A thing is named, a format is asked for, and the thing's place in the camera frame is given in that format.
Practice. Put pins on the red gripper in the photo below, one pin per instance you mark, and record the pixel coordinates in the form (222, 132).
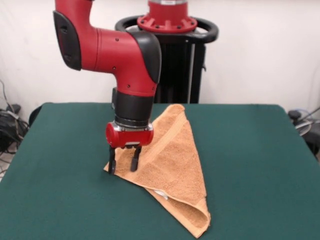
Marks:
(130, 138)

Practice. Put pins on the orange terry towel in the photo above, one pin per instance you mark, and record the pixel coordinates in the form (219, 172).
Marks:
(175, 162)

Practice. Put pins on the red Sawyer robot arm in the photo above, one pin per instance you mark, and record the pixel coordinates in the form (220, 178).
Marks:
(112, 52)

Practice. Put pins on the dark green table cloth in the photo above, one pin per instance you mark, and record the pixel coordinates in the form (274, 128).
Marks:
(250, 162)

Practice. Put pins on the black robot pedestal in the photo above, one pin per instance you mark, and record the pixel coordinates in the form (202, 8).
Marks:
(180, 75)

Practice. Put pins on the grey round pedestal foot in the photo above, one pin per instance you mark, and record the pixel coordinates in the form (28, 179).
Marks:
(303, 127)

